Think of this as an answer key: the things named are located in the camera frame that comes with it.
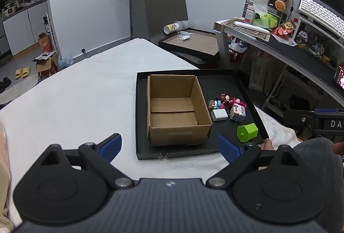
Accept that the black framed brown board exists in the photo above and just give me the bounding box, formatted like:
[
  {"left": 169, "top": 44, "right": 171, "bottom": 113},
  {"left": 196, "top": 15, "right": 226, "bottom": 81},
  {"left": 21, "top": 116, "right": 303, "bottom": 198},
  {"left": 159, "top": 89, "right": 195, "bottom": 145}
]
[{"left": 158, "top": 27, "right": 221, "bottom": 58}]

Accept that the pink white box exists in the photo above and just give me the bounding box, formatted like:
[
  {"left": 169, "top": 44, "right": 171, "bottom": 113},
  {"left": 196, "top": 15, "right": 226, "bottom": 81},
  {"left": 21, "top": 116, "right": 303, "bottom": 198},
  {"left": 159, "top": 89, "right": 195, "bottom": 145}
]
[{"left": 243, "top": 6, "right": 258, "bottom": 23}]

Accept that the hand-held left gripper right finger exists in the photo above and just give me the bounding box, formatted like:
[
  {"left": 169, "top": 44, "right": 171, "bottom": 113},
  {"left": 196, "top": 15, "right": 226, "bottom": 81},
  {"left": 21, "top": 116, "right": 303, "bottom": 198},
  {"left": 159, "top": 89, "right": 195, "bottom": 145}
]
[{"left": 206, "top": 134, "right": 305, "bottom": 190}]

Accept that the white floor rack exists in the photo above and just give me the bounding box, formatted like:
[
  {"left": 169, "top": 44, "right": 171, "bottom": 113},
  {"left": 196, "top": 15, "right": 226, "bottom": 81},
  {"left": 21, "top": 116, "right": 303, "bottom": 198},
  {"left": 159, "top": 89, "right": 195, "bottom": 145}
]
[{"left": 42, "top": 11, "right": 57, "bottom": 51}]

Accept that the white face mask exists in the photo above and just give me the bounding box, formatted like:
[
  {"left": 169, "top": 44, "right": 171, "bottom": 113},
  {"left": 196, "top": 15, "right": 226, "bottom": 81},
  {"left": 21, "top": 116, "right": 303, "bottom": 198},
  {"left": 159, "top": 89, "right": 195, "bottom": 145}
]
[{"left": 177, "top": 31, "right": 194, "bottom": 42}]

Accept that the blue plastic bag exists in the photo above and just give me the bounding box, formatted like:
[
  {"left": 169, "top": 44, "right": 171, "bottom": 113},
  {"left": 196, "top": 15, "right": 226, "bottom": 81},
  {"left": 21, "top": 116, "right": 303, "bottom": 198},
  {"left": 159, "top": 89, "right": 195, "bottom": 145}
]
[{"left": 58, "top": 53, "right": 75, "bottom": 70}]

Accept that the red snack packet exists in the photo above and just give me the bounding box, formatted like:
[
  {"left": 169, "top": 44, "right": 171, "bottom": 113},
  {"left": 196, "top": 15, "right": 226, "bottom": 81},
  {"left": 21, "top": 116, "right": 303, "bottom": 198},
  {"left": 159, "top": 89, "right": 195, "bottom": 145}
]
[{"left": 272, "top": 26, "right": 294, "bottom": 36}]

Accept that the black curved desk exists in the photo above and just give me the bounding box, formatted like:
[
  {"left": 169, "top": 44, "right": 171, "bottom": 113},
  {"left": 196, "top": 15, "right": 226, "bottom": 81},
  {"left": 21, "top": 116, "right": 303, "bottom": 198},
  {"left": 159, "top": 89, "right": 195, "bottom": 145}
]
[{"left": 213, "top": 18, "right": 344, "bottom": 105}]

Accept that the white tote bag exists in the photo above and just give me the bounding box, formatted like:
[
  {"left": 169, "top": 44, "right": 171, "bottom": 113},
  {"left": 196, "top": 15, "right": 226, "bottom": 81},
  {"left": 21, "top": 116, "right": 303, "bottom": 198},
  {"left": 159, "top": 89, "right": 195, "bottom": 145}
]
[{"left": 249, "top": 52, "right": 273, "bottom": 91}]

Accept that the brown cardboard box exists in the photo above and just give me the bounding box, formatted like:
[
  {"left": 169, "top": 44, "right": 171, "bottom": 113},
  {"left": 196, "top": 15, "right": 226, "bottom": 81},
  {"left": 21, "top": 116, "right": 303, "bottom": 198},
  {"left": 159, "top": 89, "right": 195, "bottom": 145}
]
[{"left": 147, "top": 75, "right": 213, "bottom": 147}]

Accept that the orange box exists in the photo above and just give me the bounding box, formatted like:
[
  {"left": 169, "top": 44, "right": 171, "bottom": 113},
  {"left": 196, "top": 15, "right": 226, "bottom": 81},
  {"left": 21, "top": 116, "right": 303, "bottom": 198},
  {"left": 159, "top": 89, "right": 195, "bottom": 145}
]
[{"left": 38, "top": 33, "right": 53, "bottom": 53}]

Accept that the pink hooded figurine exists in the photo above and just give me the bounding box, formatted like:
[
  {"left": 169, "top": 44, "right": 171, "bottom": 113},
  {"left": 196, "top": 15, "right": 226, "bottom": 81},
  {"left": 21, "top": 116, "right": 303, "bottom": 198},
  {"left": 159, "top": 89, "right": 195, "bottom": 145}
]
[{"left": 216, "top": 92, "right": 247, "bottom": 113}]

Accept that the white cabinet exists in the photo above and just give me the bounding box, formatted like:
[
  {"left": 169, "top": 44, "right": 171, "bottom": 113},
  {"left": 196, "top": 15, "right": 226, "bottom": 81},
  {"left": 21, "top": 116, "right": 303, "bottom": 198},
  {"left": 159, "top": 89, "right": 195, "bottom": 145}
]
[{"left": 3, "top": 1, "right": 50, "bottom": 56}]

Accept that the white tissue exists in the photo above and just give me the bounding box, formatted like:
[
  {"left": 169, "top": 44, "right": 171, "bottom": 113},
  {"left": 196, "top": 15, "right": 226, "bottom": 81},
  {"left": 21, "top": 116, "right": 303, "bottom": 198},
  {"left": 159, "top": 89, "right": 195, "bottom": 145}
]
[{"left": 253, "top": 0, "right": 269, "bottom": 15}]

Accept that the block-headed pink white figurine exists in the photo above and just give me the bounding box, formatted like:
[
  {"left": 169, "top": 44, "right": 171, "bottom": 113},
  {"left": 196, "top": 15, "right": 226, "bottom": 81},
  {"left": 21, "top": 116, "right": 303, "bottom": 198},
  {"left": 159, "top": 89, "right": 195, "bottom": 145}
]
[{"left": 230, "top": 104, "right": 248, "bottom": 123}]

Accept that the green plastic bag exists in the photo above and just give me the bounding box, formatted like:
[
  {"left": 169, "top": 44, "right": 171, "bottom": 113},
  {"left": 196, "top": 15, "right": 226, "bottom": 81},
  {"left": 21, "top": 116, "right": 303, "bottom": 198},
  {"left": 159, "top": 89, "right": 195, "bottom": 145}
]
[{"left": 253, "top": 13, "right": 279, "bottom": 29}]

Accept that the red basket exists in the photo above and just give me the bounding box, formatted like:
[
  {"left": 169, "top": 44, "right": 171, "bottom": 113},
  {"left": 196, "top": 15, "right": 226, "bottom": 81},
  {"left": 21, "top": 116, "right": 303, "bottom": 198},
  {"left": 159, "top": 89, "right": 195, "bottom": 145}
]
[{"left": 228, "top": 44, "right": 249, "bottom": 62}]

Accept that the green house-shaped toy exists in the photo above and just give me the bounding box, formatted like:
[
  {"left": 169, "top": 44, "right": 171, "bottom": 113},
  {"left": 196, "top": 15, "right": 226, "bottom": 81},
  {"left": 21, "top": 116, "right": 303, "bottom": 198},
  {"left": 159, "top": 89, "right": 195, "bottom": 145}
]
[{"left": 236, "top": 123, "right": 258, "bottom": 142}]

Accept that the white charger cube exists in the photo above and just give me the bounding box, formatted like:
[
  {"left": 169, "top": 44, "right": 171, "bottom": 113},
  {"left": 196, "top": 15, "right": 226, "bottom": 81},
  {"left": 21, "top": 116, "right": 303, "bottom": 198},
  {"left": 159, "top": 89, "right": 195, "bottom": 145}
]
[{"left": 211, "top": 110, "right": 229, "bottom": 122}]

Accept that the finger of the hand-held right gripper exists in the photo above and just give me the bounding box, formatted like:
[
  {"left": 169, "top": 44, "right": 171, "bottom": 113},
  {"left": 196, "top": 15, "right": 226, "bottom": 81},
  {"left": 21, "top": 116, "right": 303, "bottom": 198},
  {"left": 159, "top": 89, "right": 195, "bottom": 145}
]
[
  {"left": 314, "top": 108, "right": 344, "bottom": 115},
  {"left": 284, "top": 109, "right": 321, "bottom": 130}
]

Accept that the cardboard box with black lid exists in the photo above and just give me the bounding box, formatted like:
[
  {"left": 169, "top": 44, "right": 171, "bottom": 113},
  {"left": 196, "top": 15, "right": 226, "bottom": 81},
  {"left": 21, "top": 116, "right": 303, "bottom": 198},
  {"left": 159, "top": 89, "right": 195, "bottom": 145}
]
[{"left": 32, "top": 52, "right": 58, "bottom": 78}]

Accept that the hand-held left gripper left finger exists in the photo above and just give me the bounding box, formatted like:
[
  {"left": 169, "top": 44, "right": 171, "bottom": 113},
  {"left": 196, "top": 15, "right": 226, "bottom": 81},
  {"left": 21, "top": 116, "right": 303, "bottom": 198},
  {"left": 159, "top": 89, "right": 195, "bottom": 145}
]
[{"left": 34, "top": 133, "right": 135, "bottom": 190}]

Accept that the grey leaning board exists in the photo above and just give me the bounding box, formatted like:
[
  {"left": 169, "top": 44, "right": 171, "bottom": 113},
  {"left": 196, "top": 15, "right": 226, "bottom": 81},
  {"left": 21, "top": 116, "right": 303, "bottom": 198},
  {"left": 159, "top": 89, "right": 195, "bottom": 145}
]
[{"left": 144, "top": 0, "right": 189, "bottom": 44}]

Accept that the white rolled paper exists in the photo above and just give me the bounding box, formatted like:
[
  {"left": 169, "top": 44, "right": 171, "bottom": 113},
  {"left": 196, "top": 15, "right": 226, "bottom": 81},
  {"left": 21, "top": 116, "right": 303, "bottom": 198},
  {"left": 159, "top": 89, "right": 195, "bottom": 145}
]
[{"left": 233, "top": 21, "right": 271, "bottom": 34}]

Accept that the yellow white paper cup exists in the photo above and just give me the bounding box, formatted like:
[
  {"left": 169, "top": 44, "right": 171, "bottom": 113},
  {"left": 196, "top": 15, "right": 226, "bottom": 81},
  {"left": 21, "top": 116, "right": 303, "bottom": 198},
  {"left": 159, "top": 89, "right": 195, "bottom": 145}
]
[{"left": 163, "top": 21, "right": 186, "bottom": 34}]

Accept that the beige cloth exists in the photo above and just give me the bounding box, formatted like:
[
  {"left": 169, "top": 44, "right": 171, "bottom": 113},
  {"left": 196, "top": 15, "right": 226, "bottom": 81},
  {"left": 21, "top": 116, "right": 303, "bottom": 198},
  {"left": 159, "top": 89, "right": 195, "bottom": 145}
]
[{"left": 0, "top": 123, "right": 14, "bottom": 233}]

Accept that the white keyboard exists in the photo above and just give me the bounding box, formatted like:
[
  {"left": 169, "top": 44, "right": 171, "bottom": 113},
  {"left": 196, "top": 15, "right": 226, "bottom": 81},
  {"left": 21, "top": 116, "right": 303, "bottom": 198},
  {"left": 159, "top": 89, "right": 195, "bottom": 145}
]
[{"left": 298, "top": 0, "right": 344, "bottom": 38}]

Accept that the person's grey trouser leg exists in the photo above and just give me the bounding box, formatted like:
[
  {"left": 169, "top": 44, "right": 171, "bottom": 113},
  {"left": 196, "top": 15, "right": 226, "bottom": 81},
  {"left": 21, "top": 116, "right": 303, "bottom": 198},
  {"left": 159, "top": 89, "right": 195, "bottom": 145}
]
[{"left": 292, "top": 138, "right": 344, "bottom": 233}]

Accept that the black tray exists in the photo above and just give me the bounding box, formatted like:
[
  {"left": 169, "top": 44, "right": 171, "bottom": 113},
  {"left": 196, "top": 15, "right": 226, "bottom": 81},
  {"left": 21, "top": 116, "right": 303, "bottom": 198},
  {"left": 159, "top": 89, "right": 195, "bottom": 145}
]
[{"left": 135, "top": 69, "right": 270, "bottom": 160}]

